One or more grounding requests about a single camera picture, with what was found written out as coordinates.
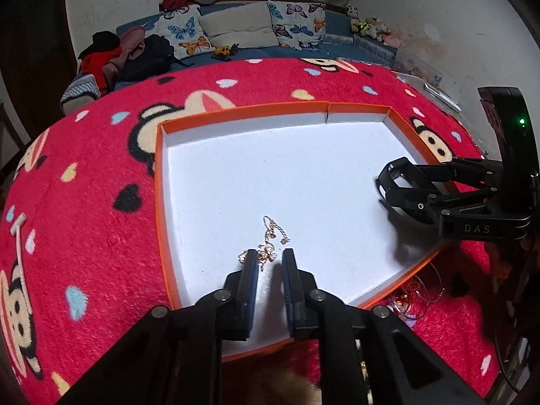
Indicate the black backpack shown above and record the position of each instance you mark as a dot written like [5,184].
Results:
[145,57]

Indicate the pile of plush toys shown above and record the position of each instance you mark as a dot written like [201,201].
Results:
[375,29]

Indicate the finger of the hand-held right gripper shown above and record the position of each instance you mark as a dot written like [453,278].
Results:
[464,168]
[415,204]

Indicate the butterfly print pillow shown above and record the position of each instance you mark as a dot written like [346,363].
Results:
[183,31]
[297,23]

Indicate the dark wooden door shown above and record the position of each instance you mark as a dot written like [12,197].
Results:
[29,50]

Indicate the person's fuzzy tan clothing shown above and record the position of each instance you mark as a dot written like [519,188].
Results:
[291,382]

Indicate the grey striped cloth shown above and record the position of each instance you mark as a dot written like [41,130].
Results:
[80,93]

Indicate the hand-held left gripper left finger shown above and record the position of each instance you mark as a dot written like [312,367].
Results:
[252,287]

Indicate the pile of red pink clothes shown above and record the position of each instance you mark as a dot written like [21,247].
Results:
[109,59]

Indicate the beige pillow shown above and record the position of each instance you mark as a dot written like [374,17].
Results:
[238,25]

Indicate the yellow toy truck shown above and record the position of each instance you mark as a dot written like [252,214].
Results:
[222,51]

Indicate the red cartoon printed blanket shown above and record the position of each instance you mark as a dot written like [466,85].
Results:
[105,156]

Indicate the dark toy dinosaur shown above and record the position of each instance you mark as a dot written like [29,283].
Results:
[234,47]

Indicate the small silver bangle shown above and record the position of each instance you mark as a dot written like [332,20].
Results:
[396,309]

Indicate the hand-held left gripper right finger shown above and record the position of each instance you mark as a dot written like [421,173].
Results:
[288,291]

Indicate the blue sofa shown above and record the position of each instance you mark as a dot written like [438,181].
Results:
[337,29]

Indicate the large silver bangle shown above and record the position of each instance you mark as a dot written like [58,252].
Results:
[441,287]

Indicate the orange cardboard tray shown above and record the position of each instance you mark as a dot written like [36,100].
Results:
[274,168]

